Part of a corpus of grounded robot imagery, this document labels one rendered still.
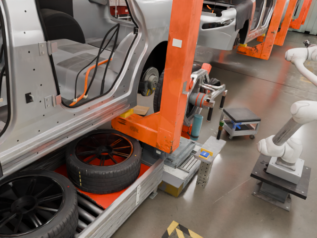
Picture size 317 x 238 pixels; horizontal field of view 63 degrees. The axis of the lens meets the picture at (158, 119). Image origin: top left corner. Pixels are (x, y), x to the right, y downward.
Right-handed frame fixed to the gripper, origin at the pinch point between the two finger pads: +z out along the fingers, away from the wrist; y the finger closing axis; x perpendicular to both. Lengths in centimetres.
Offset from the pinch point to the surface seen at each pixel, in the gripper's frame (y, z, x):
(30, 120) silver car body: -91, -153, -168
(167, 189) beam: 44, -91, -164
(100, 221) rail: -11, -166, -170
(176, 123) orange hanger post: -19, -89, -117
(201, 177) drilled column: 58, -71, -135
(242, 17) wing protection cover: 7, 251, -43
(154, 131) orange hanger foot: -18, -86, -142
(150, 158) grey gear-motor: 19, -67, -174
